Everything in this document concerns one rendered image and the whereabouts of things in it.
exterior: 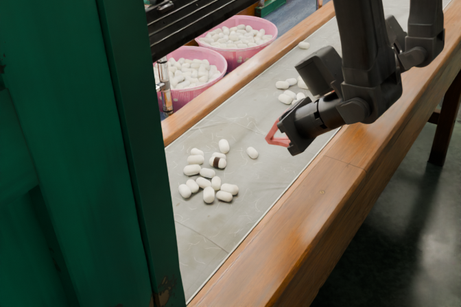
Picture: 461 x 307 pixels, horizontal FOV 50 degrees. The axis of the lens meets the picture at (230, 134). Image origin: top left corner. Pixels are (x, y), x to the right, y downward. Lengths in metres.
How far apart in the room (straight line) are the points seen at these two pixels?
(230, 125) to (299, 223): 0.37
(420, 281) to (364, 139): 0.86
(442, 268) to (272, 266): 1.17
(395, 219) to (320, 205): 1.14
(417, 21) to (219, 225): 0.56
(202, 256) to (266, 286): 0.14
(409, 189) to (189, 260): 1.47
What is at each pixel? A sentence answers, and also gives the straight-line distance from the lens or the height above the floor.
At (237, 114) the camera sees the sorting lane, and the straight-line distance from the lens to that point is 1.22.
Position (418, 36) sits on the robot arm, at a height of 0.98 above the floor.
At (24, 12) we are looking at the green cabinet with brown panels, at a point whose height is 1.32.
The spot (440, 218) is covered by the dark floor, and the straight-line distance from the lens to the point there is 2.11.
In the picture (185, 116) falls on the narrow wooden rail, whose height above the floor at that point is 0.76.
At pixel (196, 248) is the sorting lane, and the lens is 0.89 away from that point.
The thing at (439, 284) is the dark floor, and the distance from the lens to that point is 1.88.
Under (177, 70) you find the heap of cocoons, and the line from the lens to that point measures 1.43.
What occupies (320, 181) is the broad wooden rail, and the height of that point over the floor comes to 0.76.
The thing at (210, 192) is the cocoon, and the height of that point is 0.76.
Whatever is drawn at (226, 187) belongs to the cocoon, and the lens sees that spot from 0.97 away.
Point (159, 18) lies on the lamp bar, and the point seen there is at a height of 1.09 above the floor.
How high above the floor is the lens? 1.40
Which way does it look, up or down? 35 degrees down
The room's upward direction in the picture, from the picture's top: 2 degrees counter-clockwise
